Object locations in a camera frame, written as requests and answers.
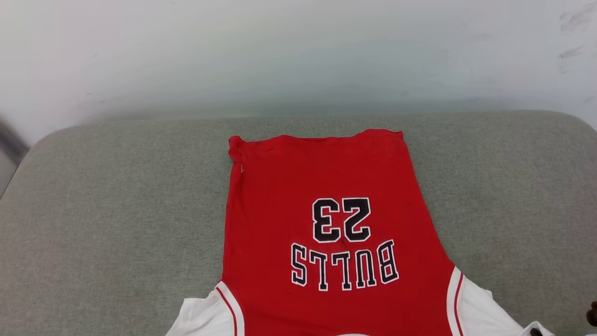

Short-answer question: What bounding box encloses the red white basketball jersey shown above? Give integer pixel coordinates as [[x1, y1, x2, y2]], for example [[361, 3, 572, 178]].
[[166, 129, 556, 336]]

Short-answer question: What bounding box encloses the grey fabric sofa cushion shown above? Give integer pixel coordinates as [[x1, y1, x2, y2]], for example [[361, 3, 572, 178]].
[[0, 110, 597, 336]]

